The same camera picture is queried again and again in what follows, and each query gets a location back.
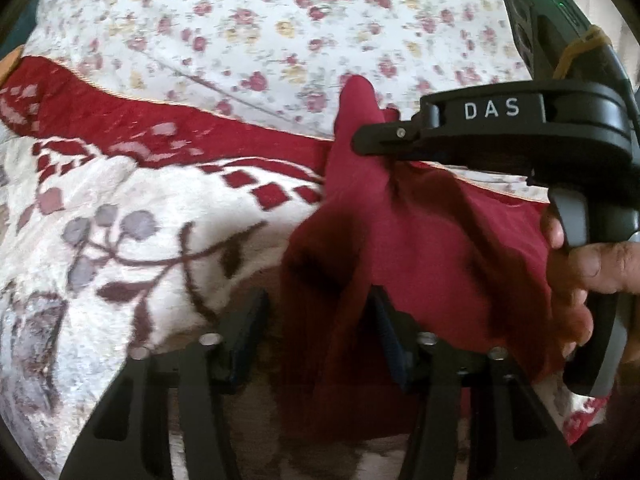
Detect floral bed sheet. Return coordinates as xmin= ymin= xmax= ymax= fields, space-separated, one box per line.
xmin=20 ymin=0 xmax=556 ymax=203

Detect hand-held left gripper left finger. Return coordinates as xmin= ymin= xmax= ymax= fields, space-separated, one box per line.
xmin=60 ymin=287 xmax=271 ymax=480

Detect red and cream fleece blanket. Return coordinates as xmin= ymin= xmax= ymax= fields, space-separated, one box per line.
xmin=0 ymin=52 xmax=640 ymax=480

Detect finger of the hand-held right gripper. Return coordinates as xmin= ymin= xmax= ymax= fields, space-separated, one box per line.
xmin=352 ymin=119 xmax=426 ymax=157

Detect dark red garment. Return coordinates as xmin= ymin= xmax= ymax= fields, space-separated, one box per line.
xmin=277 ymin=75 xmax=566 ymax=441

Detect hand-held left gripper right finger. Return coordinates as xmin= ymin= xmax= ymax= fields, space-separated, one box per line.
xmin=370 ymin=285 xmax=583 ymax=480

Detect person's right hand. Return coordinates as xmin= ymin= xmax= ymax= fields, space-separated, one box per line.
xmin=541 ymin=209 xmax=640 ymax=357

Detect orange cloth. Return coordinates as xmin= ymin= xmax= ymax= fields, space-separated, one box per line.
xmin=0 ymin=45 xmax=26 ymax=87

